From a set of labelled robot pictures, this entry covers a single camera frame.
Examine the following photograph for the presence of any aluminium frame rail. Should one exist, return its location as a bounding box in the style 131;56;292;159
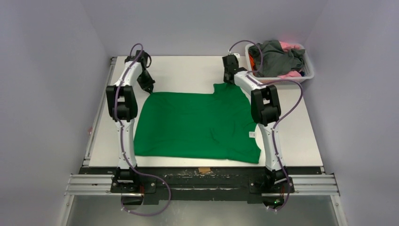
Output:
65;173;348;226

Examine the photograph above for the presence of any white laundry basket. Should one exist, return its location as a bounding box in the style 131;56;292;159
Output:
245;43;315;83

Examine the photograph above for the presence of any orange t shirt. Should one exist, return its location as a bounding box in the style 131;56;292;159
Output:
248;54;256;71

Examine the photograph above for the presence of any brown tape piece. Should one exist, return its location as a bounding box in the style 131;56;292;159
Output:
198;167;212;174

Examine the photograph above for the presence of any green t shirt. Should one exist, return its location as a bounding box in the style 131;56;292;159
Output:
134;83;261;164

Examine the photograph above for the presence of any grey t shirt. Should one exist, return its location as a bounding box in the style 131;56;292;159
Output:
248;40;305;77

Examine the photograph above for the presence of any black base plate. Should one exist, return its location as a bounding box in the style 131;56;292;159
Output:
78;167;322;207

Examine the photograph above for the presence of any left side aluminium rail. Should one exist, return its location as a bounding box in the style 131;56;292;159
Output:
82;56;117;168

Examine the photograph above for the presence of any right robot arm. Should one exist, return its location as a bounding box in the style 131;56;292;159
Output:
222;54;289;192

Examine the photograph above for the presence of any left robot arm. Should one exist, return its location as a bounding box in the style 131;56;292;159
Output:
105;50;155;193

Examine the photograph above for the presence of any pink t shirt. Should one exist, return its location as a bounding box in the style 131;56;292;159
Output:
278;41;302;79

